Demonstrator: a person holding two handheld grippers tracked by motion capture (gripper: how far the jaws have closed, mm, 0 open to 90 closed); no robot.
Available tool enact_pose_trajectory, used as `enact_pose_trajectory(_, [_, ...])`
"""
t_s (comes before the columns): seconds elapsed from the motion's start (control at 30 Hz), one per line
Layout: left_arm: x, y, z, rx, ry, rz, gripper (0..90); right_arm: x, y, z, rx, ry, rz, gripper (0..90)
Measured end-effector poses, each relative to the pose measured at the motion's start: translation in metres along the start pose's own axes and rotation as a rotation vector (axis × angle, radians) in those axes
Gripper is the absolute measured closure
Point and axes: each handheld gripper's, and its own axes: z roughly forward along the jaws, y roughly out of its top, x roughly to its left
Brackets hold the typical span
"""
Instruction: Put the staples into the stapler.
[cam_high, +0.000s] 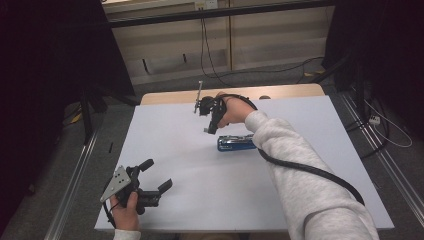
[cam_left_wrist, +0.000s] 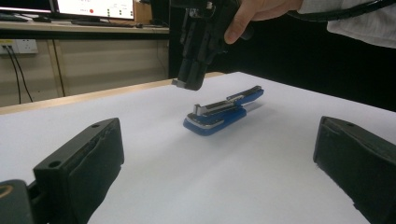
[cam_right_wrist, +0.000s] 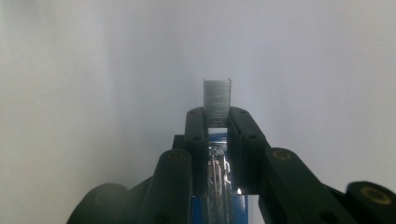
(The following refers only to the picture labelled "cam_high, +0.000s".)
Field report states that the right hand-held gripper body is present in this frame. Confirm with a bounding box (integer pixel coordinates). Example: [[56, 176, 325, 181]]
[[201, 95, 229, 136]]

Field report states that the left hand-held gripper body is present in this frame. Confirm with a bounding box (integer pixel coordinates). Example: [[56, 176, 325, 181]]
[[99, 165, 162, 216]]

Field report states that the thin metal staple strip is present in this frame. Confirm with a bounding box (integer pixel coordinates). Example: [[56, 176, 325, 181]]
[[193, 80, 204, 114]]

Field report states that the person's right hand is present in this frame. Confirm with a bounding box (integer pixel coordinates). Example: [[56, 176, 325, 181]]
[[215, 92, 258, 130]]

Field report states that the person's left hand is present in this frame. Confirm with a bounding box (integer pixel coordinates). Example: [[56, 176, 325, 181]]
[[109, 191, 141, 232]]

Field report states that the wooden table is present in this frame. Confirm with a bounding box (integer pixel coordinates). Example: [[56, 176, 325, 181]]
[[139, 83, 326, 106]]

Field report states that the white table cover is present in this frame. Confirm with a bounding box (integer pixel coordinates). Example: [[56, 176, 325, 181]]
[[94, 95, 395, 233]]

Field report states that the black stand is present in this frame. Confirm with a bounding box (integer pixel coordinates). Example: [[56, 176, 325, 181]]
[[78, 87, 141, 146]]

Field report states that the black curtain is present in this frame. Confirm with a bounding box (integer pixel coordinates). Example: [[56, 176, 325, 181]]
[[321, 0, 424, 133], [0, 0, 136, 231]]

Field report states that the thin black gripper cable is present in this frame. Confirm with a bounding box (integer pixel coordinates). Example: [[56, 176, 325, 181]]
[[101, 186, 118, 230]]

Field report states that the black hanging cable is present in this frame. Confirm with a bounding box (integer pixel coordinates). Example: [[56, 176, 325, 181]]
[[199, 7, 234, 88]]

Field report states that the aluminium floor rail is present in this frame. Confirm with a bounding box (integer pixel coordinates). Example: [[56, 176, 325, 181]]
[[338, 91, 424, 219], [43, 128, 101, 240]]

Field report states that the black floor cable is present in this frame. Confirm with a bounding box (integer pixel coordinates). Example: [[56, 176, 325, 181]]
[[213, 55, 326, 84]]

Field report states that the white wall socket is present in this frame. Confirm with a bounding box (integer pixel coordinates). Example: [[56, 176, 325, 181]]
[[194, 0, 219, 11]]

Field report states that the thick black gripper cable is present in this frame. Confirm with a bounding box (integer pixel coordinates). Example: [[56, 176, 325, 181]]
[[217, 93, 366, 207]]

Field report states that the white cable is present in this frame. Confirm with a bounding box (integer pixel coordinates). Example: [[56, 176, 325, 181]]
[[363, 99, 414, 149]]

